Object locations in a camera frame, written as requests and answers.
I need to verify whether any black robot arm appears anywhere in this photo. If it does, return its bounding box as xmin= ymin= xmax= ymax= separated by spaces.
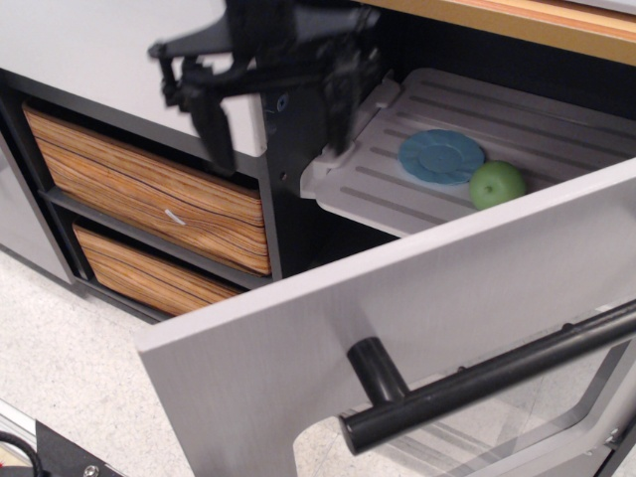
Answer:
xmin=148 ymin=1 xmax=380 ymax=177

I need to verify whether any lower wood-pattern fabric bin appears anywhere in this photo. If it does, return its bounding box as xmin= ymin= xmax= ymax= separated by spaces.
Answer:
xmin=73 ymin=224 xmax=242 ymax=316

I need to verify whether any upper wood-pattern fabric bin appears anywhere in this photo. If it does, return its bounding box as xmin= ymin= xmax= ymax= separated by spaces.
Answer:
xmin=22 ymin=102 xmax=271 ymax=276

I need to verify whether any green toy apple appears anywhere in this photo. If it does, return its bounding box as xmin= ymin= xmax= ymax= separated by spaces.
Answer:
xmin=469 ymin=161 xmax=527 ymax=210

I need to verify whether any wood-pattern fabric bin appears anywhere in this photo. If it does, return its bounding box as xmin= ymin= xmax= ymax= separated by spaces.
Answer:
xmin=73 ymin=224 xmax=242 ymax=316
xmin=22 ymin=102 xmax=271 ymax=276

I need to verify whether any grey toy kitchen cabinet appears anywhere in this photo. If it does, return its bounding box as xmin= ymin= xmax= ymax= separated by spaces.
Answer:
xmin=0 ymin=0 xmax=636 ymax=324

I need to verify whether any blue toy plate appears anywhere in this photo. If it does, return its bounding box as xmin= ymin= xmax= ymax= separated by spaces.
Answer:
xmin=397 ymin=129 xmax=485 ymax=185

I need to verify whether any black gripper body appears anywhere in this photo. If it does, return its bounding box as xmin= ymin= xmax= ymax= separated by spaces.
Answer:
xmin=148 ymin=9 xmax=380 ymax=107

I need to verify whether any grey toy oven door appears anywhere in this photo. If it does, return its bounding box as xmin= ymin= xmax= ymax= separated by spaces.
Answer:
xmin=135 ymin=160 xmax=635 ymax=476

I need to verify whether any black braided cable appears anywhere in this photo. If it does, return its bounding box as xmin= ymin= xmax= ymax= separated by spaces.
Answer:
xmin=0 ymin=430 xmax=41 ymax=477

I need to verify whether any black oven door handle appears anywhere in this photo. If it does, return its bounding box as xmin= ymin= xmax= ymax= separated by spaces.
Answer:
xmin=339 ymin=301 xmax=635 ymax=455

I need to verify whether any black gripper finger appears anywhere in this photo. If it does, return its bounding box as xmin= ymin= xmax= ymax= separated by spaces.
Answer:
xmin=318 ymin=64 xmax=363 ymax=154
xmin=189 ymin=91 xmax=237 ymax=174

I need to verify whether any wooden countertop edge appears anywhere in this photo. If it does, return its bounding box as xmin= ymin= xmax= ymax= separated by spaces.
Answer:
xmin=369 ymin=0 xmax=635 ymax=67

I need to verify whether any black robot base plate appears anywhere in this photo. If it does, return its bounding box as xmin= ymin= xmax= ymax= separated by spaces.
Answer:
xmin=35 ymin=420 xmax=122 ymax=477

